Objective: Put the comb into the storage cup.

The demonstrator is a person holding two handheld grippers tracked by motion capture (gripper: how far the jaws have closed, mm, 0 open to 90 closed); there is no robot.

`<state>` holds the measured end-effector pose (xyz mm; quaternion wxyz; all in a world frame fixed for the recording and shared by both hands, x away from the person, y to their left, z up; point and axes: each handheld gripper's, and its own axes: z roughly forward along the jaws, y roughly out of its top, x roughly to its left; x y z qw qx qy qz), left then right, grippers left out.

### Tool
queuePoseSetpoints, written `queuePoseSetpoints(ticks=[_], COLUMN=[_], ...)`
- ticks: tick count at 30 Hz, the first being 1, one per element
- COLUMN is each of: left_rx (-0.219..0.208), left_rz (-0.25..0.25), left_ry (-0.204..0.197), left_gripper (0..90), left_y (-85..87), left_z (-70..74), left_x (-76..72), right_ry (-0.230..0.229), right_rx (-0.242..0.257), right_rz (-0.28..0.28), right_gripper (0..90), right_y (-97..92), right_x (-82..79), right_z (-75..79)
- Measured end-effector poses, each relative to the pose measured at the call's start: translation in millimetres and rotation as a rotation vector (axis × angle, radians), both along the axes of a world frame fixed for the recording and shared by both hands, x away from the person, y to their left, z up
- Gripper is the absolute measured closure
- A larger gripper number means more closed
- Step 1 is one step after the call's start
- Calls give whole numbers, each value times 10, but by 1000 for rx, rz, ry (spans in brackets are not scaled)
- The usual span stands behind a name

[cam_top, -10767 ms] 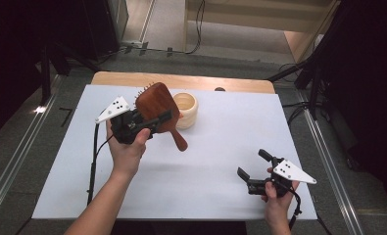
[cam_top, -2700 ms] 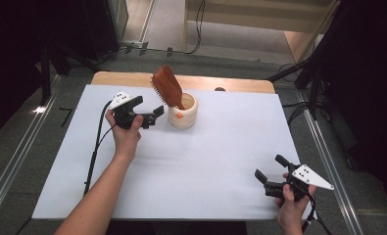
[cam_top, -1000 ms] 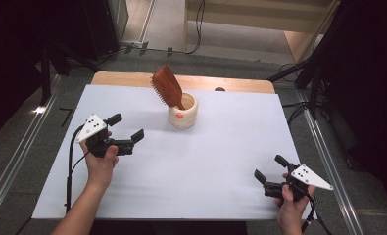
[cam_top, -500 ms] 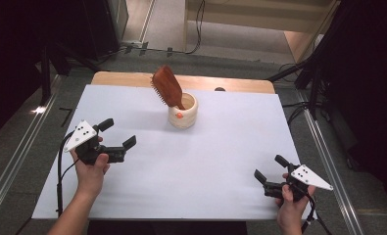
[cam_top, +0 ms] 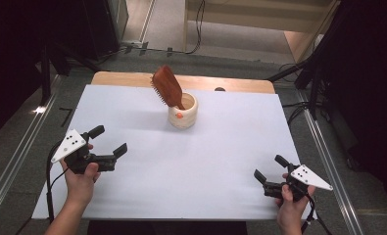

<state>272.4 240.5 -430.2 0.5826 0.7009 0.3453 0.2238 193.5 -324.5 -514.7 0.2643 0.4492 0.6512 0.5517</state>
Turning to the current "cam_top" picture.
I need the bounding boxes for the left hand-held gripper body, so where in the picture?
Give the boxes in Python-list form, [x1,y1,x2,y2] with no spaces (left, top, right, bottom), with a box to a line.
[50,128,118,175]

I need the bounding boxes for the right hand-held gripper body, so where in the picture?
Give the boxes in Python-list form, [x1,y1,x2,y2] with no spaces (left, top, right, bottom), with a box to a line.
[262,163,334,203]

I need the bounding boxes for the cream ceramic cup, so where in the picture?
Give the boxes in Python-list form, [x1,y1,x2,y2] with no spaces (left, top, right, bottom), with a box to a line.
[167,91,199,130]

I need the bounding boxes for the wooden paddle hairbrush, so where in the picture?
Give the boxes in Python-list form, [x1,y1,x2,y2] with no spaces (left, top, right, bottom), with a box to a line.
[150,65,186,111]

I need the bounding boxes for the person's right hand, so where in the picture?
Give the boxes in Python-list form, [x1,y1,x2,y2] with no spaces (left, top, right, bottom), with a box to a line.
[274,172,316,233]

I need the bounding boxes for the person's left hand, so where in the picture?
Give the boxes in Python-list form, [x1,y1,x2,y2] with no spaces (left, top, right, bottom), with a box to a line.
[59,143,102,210]

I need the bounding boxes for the white table mat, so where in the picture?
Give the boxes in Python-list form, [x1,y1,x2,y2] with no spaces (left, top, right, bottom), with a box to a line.
[30,84,317,220]

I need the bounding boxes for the wooden table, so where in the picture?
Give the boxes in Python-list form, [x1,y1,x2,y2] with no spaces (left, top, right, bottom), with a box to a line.
[90,70,276,95]

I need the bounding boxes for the black metal stand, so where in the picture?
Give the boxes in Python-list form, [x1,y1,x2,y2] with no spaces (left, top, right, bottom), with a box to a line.
[33,40,101,107]
[267,19,332,121]

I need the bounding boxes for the person's dark clothing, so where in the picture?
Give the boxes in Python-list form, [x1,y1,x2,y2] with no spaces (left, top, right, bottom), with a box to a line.
[85,220,249,235]

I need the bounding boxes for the dark cabinet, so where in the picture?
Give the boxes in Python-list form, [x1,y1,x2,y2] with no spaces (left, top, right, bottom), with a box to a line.
[79,0,130,62]

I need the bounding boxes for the beige wooden shelf unit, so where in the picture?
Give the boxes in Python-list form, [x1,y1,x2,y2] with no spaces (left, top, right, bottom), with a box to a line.
[182,0,341,65]

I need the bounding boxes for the aluminium floor rail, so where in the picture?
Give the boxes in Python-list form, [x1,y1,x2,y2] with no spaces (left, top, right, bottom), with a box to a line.
[0,73,64,228]
[294,89,365,235]

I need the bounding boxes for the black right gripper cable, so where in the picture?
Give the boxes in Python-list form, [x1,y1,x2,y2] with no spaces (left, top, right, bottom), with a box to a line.
[299,193,333,235]

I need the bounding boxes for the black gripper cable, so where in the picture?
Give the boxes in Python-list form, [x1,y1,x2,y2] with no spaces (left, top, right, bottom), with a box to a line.
[299,193,333,235]
[44,139,69,223]

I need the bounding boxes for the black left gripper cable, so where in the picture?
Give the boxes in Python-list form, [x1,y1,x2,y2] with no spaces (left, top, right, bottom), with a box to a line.
[44,139,69,223]

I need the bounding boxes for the black floor cables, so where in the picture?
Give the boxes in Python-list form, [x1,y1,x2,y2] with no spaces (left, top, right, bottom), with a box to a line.
[277,62,313,126]

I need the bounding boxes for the black hanging cable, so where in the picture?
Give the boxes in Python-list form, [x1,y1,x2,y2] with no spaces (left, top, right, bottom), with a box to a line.
[184,0,207,56]

